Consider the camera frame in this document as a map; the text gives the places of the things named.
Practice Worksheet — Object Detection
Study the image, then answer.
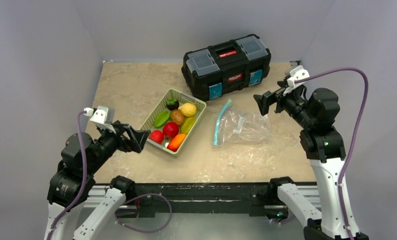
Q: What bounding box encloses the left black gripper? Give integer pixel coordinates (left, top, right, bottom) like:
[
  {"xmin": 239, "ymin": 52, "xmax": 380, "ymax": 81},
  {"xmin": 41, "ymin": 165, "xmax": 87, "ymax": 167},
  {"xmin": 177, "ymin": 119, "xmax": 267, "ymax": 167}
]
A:
[{"xmin": 85, "ymin": 121, "xmax": 150, "ymax": 174}]

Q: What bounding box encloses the red fake strawberry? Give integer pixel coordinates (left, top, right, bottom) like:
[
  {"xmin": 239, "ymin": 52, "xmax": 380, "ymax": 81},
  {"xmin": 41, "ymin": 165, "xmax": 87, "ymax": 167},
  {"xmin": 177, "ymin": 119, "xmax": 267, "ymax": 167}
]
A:
[{"xmin": 149, "ymin": 129, "xmax": 165, "ymax": 145}]

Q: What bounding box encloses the green fake fruit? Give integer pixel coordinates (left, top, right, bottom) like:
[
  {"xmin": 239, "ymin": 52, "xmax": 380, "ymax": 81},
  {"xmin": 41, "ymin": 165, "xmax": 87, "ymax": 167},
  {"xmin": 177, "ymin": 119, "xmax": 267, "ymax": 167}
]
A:
[{"xmin": 153, "ymin": 110, "xmax": 170, "ymax": 129}]

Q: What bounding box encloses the red fake apple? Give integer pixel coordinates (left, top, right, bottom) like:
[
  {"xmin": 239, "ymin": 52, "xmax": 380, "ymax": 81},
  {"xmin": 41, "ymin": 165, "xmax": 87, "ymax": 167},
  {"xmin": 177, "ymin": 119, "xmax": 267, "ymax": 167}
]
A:
[{"xmin": 162, "ymin": 122, "xmax": 179, "ymax": 139}]

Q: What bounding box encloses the red yellow fake peach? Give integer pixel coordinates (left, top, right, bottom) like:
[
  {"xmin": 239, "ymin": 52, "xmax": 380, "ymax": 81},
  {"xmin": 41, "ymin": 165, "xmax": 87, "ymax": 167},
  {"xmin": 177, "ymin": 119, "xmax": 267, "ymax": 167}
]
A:
[{"xmin": 166, "ymin": 133, "xmax": 187, "ymax": 152}]

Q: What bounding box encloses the brown fake potato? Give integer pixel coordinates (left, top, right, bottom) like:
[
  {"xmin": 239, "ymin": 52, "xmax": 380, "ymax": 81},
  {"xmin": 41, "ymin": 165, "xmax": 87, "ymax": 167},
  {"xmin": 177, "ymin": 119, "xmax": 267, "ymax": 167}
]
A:
[{"xmin": 169, "ymin": 109, "xmax": 185, "ymax": 126}]

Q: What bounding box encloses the clear zip bag blue seal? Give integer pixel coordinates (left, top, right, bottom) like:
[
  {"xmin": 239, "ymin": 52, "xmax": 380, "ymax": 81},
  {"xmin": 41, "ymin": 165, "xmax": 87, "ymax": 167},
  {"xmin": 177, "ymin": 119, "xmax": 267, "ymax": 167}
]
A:
[{"xmin": 212, "ymin": 99, "xmax": 271, "ymax": 146}]

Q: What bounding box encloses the yellow fake fruit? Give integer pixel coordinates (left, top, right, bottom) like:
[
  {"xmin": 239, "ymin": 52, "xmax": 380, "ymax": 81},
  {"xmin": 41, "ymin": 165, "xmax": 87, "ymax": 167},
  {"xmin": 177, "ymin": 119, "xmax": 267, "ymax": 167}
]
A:
[{"xmin": 180, "ymin": 117, "xmax": 196, "ymax": 135}]

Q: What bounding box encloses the yellow fake lemon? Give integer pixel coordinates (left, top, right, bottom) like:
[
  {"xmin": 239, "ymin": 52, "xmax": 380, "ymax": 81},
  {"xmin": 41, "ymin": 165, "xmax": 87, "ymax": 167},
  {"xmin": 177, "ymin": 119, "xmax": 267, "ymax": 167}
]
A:
[{"xmin": 178, "ymin": 102, "xmax": 197, "ymax": 118}]

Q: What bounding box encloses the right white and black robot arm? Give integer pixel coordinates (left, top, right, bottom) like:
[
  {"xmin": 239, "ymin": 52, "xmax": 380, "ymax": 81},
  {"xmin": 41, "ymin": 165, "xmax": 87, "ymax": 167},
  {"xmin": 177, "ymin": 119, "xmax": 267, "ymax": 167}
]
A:
[{"xmin": 253, "ymin": 86, "xmax": 368, "ymax": 240}]

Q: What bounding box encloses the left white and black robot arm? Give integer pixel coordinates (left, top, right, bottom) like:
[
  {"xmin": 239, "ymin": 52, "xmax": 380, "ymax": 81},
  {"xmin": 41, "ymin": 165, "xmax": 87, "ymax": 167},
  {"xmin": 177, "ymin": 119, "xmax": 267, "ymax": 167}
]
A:
[{"xmin": 44, "ymin": 121, "xmax": 151, "ymax": 240}]

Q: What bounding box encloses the dark purple fake mangosteen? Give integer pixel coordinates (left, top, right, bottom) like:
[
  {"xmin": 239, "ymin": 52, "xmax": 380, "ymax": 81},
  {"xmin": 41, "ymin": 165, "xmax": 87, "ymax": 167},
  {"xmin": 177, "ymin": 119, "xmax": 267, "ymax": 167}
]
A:
[{"xmin": 166, "ymin": 97, "xmax": 180, "ymax": 111}]

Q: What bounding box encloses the black toolbox with clear lids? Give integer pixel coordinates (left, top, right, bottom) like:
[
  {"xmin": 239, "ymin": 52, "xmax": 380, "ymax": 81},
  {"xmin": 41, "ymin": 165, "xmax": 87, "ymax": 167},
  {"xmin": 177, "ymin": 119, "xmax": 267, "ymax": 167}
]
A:
[{"xmin": 181, "ymin": 34, "xmax": 272, "ymax": 102}]

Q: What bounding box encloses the light green perforated plastic basket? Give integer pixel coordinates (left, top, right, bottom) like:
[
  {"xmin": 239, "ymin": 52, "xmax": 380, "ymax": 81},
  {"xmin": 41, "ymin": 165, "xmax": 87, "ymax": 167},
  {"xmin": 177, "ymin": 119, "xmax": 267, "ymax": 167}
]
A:
[{"xmin": 140, "ymin": 89, "xmax": 207, "ymax": 156}]

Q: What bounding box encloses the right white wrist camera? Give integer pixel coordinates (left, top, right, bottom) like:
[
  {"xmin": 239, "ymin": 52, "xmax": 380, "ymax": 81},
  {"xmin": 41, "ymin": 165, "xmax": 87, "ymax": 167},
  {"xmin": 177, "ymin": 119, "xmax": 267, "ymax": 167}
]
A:
[{"xmin": 283, "ymin": 65, "xmax": 310, "ymax": 96}]

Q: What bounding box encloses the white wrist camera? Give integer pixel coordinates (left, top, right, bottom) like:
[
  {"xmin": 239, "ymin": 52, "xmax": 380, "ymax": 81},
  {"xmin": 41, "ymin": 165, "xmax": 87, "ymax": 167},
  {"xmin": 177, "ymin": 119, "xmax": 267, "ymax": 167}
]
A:
[
  {"xmin": 283, "ymin": 65, "xmax": 310, "ymax": 96},
  {"xmin": 83, "ymin": 105, "xmax": 116, "ymax": 134}
]

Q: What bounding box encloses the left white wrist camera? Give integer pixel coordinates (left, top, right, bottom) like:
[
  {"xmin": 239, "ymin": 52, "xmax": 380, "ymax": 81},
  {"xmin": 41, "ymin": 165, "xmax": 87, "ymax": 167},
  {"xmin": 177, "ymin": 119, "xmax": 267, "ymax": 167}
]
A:
[{"xmin": 83, "ymin": 105, "xmax": 116, "ymax": 134}]

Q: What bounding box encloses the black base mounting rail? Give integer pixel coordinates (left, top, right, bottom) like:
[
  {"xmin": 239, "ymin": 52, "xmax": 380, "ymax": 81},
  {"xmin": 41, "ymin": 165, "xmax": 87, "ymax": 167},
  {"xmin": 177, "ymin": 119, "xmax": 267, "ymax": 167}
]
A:
[{"xmin": 116, "ymin": 182, "xmax": 290, "ymax": 221}]

